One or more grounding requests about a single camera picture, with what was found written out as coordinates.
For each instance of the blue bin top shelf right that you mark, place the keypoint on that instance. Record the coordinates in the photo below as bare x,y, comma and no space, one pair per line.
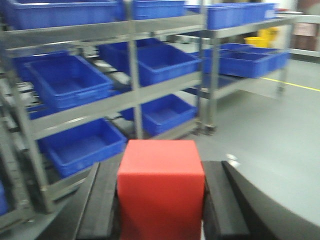
156,9

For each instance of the blue bin rack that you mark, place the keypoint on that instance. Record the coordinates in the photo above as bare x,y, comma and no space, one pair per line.
229,15
248,61

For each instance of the steel shelving rack near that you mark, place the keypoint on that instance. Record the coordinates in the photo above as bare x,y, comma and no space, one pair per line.
37,120

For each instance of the steel shelving rack far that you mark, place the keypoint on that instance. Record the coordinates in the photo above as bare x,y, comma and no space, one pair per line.
225,81

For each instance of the blue bin lower shelf right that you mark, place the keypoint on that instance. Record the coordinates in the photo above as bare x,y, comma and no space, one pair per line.
165,113

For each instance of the blue bin far rack top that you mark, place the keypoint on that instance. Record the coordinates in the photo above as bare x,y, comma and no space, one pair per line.
229,15

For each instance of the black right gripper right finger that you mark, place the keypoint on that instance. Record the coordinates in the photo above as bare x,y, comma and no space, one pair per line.
235,209

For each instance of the blue bin lower shelf left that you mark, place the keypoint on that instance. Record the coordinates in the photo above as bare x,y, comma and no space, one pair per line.
78,148

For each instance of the blue bin far rack middle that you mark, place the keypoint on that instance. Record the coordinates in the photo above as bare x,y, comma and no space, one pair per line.
248,61

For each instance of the yellow mop bucket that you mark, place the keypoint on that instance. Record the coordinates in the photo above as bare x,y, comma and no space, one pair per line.
264,39

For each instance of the blue bin top shelf left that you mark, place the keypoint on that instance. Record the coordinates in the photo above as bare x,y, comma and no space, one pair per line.
37,14

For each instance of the blue bin middle shelf left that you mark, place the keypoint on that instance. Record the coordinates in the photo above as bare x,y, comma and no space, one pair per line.
68,81

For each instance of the blue bin shelf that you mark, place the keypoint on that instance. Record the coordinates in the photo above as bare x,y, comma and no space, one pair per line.
78,148
68,81
37,14
165,113
156,9
157,61

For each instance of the steel shelving rack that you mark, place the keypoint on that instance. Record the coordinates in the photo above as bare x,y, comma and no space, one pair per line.
37,120
225,81

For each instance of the blue bin middle shelf right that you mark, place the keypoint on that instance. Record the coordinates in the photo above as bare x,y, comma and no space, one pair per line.
157,61

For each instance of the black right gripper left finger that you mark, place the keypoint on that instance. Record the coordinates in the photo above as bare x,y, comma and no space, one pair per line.
92,212

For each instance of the red cube block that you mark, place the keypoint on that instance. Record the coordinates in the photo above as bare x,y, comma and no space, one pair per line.
160,187

